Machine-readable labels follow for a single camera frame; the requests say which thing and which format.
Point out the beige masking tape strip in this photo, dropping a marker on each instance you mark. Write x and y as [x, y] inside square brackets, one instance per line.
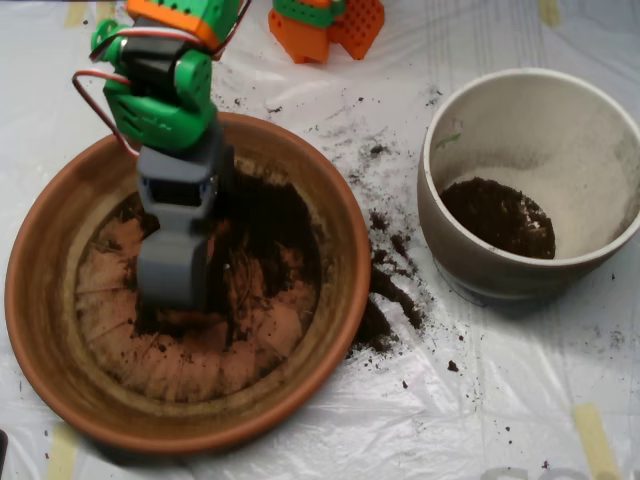
[62, 455]
[75, 15]
[595, 440]
[106, 17]
[549, 12]

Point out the small dark red fragment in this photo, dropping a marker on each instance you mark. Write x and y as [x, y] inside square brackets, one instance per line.
[452, 366]

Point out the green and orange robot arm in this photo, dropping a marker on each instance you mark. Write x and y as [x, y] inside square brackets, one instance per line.
[155, 122]

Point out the spilled dark soil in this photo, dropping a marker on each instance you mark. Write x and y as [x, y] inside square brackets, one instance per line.
[375, 325]

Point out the grey gripper black servo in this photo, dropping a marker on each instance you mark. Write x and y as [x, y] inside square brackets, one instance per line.
[176, 191]

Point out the white plant pot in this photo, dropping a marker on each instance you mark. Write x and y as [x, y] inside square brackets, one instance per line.
[525, 130]

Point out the black object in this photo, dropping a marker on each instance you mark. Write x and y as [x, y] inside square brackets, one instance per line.
[3, 450]

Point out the clear plastic sheet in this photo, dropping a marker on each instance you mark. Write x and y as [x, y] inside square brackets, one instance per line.
[500, 400]

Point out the dark soil heap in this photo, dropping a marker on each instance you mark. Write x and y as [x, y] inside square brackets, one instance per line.
[490, 220]

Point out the terracotta plant saucer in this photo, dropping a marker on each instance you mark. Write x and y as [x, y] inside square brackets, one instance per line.
[50, 300]

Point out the dark soil pile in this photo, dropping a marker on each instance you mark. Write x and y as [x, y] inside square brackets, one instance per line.
[270, 220]

